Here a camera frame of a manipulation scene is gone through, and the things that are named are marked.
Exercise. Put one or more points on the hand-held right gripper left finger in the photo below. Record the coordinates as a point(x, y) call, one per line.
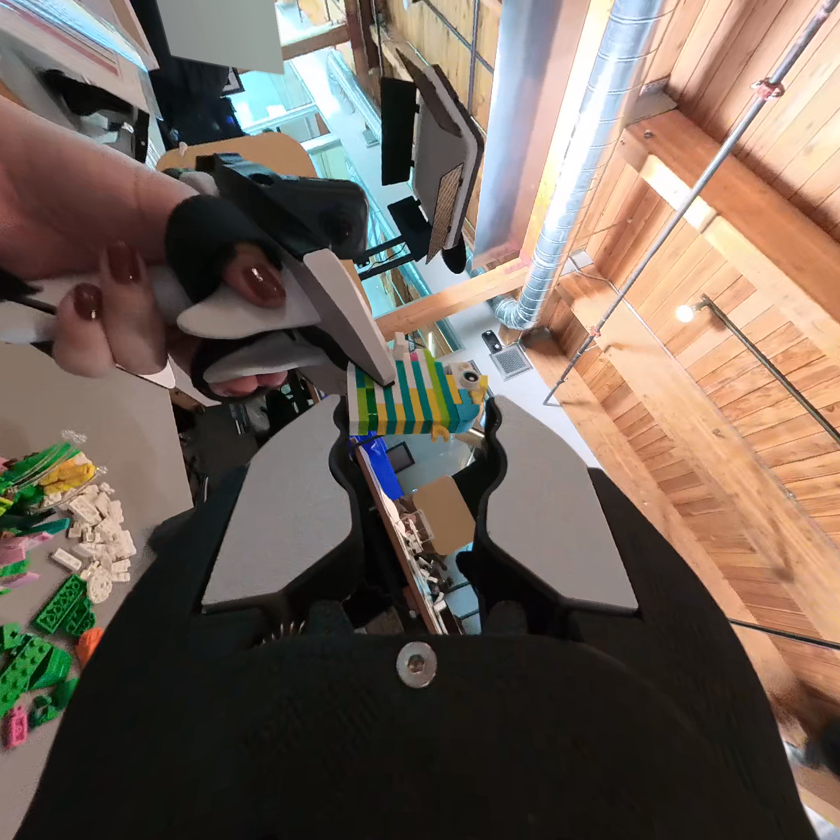
point(289, 512)

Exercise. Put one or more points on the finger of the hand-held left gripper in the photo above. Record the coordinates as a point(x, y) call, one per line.
point(348, 308)

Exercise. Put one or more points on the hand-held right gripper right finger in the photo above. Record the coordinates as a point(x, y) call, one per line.
point(558, 518)

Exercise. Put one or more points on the striped brick fish model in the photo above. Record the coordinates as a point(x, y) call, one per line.
point(420, 400)

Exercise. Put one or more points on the grey desk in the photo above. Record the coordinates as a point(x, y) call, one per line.
point(98, 407)

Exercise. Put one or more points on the person's left hand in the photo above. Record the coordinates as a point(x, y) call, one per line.
point(79, 197)

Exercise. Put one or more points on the tan rounded panel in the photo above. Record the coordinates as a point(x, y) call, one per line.
point(443, 515)
point(262, 151)

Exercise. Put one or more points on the blue plastic bin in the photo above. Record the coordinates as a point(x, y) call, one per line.
point(380, 463)

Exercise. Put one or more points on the black monitor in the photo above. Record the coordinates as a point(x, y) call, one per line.
point(398, 131)

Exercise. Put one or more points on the cluttered wooden shelf board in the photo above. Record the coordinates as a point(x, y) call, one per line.
point(413, 558)

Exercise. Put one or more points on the grey hanging panel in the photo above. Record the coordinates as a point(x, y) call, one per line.
point(439, 151)

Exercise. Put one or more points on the pile of white bricks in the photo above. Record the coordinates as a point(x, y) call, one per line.
point(98, 531)

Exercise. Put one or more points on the orange brick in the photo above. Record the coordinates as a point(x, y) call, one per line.
point(88, 644)

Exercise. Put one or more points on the clear bag of bricks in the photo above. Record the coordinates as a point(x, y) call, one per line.
point(39, 472)

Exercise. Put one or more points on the pile of green bricks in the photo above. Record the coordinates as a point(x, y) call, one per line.
point(46, 636)

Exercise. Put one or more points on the cluster of pale pink bricks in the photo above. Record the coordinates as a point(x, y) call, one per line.
point(16, 558)

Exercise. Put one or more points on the white framed board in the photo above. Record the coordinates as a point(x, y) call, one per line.
point(59, 33)

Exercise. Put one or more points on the pink brick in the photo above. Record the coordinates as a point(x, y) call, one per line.
point(16, 727)

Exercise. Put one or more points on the thin metal rod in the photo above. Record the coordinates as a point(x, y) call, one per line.
point(695, 190)

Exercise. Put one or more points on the small black wall device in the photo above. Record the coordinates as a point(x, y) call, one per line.
point(492, 340)

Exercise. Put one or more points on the white wall vent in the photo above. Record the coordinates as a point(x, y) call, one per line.
point(512, 361)

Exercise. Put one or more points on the black bar wall light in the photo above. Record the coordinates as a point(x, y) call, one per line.
point(761, 358)

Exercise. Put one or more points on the silver ventilation duct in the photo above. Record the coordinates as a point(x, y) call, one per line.
point(590, 131)

